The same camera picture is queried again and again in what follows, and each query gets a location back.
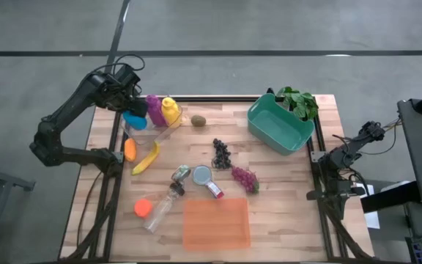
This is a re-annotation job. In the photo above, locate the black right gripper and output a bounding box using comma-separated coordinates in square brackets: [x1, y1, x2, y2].
[306, 175, 366, 220]

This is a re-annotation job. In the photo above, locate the thin dark table cable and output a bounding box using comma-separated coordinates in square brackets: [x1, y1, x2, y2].
[75, 170, 103, 247]

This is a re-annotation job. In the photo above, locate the brown kiwi fruit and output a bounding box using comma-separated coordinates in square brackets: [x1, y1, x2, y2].
[190, 114, 207, 128]

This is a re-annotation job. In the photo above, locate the black aluminium frame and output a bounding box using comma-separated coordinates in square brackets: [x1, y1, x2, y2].
[59, 94, 377, 264]

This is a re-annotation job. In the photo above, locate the blue plastic bottle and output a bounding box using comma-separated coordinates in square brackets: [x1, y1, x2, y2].
[122, 111, 148, 131]

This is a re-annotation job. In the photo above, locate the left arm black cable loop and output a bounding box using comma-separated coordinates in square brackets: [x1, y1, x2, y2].
[100, 54, 147, 75]

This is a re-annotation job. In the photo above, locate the dark purple grape bunch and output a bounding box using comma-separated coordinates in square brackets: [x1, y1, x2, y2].
[210, 137, 233, 171]

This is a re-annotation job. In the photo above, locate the clear bottle black cap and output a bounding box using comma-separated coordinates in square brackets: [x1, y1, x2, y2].
[143, 182, 186, 234]

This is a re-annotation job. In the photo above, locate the teal plastic bin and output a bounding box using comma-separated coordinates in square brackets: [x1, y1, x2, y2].
[246, 92, 316, 157]

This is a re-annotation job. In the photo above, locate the small green silver can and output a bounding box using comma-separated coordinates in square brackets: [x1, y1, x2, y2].
[170, 164, 192, 183]

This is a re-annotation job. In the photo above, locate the white paper sheet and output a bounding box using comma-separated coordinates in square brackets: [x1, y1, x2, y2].
[355, 182, 381, 230]

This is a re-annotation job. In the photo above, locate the yellow banana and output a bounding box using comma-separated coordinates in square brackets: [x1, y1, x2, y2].
[131, 141, 161, 176]

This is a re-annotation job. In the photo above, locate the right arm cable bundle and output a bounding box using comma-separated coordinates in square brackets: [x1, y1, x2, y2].
[378, 117, 403, 155]

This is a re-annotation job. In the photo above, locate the purple plastic bottle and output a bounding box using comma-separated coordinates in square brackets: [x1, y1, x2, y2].
[145, 94, 169, 128]

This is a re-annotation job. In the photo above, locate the clear plastic container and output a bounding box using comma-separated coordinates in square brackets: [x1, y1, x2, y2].
[121, 104, 185, 147]

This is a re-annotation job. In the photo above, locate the dark grey cart top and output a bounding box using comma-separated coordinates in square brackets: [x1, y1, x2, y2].
[396, 98, 422, 210]

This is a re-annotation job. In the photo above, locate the yellow plastic bottle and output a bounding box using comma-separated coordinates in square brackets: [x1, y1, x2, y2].
[160, 97, 183, 129]

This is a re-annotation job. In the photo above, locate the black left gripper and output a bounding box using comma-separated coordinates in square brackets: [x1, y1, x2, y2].
[96, 64, 149, 119]

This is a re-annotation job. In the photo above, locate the red grape bunch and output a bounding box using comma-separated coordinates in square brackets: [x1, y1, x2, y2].
[231, 165, 260, 194]

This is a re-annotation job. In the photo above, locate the translucent orange plastic box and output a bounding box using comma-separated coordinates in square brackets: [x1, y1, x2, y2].
[182, 197, 252, 252]

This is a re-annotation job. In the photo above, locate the green leafy plant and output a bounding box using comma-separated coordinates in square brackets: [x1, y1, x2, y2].
[275, 86, 320, 122]

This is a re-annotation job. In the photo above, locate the silver tin can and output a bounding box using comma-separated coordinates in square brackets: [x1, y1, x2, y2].
[191, 164, 225, 199]

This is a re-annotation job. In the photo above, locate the orange round fruit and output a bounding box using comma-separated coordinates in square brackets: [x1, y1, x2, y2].
[133, 198, 154, 219]

